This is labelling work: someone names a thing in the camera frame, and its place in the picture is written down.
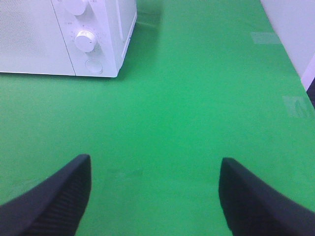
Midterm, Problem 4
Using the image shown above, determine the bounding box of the white microwave oven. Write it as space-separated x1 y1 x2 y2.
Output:
52 0 137 78

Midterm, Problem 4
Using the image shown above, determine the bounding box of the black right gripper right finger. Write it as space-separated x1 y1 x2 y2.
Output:
219 157 315 236

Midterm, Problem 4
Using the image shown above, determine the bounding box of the white microwave door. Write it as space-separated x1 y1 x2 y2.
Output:
0 0 75 75

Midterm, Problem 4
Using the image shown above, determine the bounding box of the white partition panel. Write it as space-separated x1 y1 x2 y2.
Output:
260 0 315 90

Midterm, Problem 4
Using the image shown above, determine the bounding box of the white microwave knob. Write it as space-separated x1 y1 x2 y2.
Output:
63 0 88 16
74 30 96 53

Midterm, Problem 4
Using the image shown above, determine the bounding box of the green table mat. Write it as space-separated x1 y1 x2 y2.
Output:
0 0 315 236

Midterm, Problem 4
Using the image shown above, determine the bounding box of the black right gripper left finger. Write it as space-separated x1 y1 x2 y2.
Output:
0 154 92 236

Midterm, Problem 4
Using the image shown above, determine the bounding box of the round microwave door button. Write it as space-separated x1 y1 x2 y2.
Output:
85 59 103 74

